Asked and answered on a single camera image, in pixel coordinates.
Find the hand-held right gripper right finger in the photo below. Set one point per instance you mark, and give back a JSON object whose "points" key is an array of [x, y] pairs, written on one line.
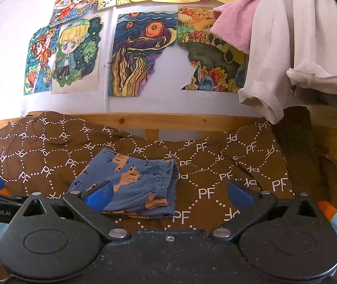
{"points": [[240, 196]]}

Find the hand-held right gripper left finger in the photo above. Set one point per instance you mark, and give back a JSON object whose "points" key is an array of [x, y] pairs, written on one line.
{"points": [[99, 196]]}

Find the blue printed pants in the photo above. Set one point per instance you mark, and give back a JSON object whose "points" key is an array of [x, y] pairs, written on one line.
{"points": [[138, 189]]}

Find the brown patterned blanket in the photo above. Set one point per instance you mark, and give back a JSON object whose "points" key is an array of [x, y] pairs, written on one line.
{"points": [[215, 165]]}

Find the white garment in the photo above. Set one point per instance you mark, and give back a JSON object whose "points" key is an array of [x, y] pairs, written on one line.
{"points": [[289, 50]]}

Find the pink garment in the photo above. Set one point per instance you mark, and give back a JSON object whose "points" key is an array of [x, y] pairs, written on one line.
{"points": [[236, 26]]}

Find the wooden bed frame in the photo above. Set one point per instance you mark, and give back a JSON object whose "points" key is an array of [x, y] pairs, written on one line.
{"points": [[156, 121]]}

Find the white wall pipe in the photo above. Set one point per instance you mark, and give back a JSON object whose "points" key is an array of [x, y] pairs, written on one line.
{"points": [[106, 100]]}

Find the orange cartoon girl wall poster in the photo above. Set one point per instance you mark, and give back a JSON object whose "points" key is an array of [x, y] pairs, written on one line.
{"points": [[39, 62]]}

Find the blonde cartoon child wall poster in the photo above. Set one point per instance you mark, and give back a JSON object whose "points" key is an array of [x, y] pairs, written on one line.
{"points": [[73, 56]]}

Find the swirly night sky wall poster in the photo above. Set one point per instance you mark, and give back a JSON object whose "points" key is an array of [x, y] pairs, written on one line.
{"points": [[136, 50]]}

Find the red-haired cartoon girl wall poster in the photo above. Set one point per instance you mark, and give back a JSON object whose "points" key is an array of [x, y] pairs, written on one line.
{"points": [[76, 4]]}

